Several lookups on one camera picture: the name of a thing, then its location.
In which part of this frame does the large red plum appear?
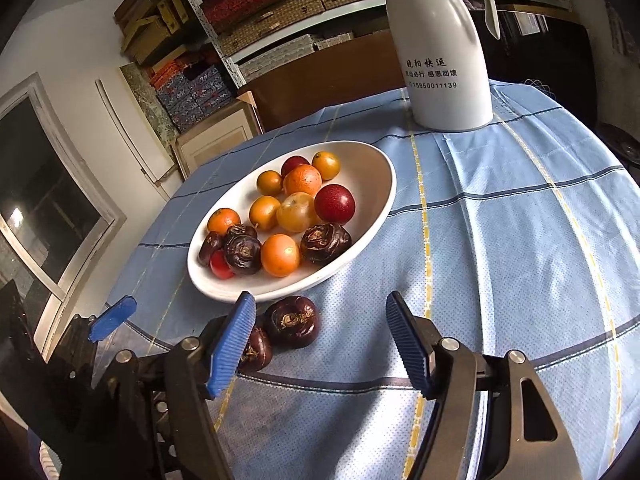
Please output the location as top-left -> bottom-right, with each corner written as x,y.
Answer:
314,184 -> 356,224

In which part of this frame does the orange mandarin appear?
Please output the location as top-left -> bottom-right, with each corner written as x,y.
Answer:
206,208 -> 242,235

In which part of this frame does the small orange fruit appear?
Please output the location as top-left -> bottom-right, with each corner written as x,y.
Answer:
256,170 -> 283,197

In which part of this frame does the dark water chestnut extra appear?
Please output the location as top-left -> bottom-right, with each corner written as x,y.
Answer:
198,231 -> 224,266

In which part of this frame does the wooden cabinet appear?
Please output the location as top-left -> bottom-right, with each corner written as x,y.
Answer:
171,91 -> 264,181

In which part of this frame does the shelf with boxes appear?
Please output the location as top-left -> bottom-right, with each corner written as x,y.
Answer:
113,0 -> 566,134

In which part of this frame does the pale yellow fruit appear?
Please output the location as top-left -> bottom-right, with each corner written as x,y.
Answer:
248,195 -> 281,232

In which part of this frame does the large orange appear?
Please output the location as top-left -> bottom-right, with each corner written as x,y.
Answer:
283,165 -> 323,196

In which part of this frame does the small red cherry tomato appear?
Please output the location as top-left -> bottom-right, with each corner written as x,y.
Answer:
209,249 -> 234,280

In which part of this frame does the white thermos jug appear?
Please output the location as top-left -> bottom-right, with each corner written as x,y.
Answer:
386,0 -> 492,132

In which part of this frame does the window frame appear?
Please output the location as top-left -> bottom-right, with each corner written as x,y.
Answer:
1,74 -> 126,350

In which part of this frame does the white oval plate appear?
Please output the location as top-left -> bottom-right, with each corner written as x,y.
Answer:
186,141 -> 397,302

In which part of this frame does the big dark water chestnut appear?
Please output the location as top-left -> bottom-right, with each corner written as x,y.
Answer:
300,223 -> 352,266

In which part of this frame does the orange yellow fruit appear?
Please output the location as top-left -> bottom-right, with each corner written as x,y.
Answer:
277,192 -> 319,233

